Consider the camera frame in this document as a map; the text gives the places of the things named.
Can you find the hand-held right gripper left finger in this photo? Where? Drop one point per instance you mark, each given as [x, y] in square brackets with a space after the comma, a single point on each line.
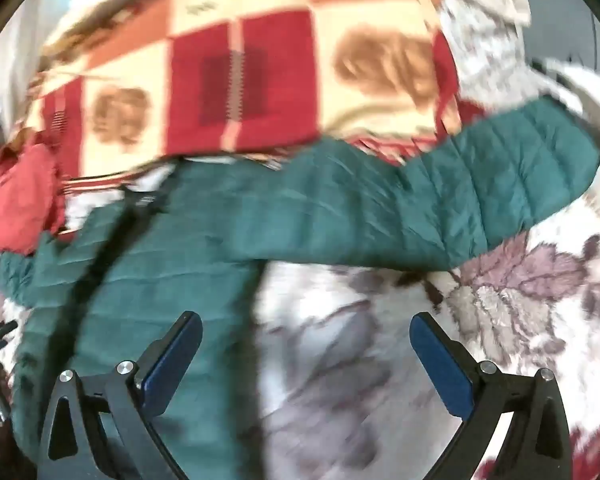
[172, 360]

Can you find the floral blanket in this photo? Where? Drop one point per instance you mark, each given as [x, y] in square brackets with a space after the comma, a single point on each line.
[330, 360]

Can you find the red checkered rose pillow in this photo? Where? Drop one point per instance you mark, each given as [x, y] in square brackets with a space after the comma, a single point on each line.
[280, 60]

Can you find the red heart pillow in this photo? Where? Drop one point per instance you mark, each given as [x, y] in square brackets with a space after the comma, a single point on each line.
[20, 200]

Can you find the white object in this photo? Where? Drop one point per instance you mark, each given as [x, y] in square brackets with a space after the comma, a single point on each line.
[580, 90]

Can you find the green quilted jacket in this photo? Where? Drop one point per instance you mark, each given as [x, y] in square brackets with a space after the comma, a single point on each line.
[330, 210]

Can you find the white cloth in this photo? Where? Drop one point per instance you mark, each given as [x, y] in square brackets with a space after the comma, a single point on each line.
[480, 35]

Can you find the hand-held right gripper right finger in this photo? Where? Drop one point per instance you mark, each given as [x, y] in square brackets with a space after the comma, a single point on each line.
[440, 360]

